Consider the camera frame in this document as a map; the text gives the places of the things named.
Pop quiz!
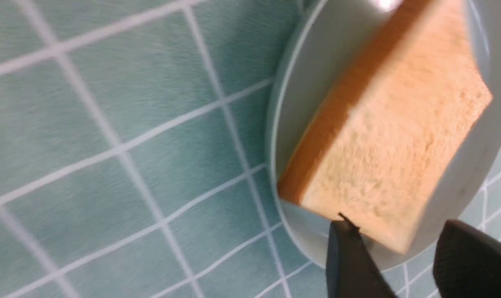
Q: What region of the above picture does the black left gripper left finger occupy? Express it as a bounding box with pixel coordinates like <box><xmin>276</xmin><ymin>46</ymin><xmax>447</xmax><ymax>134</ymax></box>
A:
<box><xmin>326</xmin><ymin>213</ymin><xmax>397</xmax><ymax>298</ymax></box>

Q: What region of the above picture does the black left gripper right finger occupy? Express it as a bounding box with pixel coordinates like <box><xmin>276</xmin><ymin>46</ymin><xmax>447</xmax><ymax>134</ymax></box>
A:
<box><xmin>433</xmin><ymin>219</ymin><xmax>501</xmax><ymax>298</ymax></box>

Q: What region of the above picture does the pale green round plate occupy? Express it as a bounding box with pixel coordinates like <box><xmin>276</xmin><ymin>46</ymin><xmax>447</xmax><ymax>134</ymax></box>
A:
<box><xmin>265</xmin><ymin>0</ymin><xmax>501</xmax><ymax>270</ymax></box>

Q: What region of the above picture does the green white checkered tablecloth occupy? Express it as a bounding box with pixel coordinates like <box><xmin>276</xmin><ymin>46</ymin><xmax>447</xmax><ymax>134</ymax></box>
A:
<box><xmin>0</xmin><ymin>0</ymin><xmax>501</xmax><ymax>298</ymax></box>

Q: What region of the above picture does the toast slice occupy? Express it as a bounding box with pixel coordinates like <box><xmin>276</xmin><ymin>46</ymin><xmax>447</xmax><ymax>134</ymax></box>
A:
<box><xmin>277</xmin><ymin>0</ymin><xmax>492</xmax><ymax>254</ymax></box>

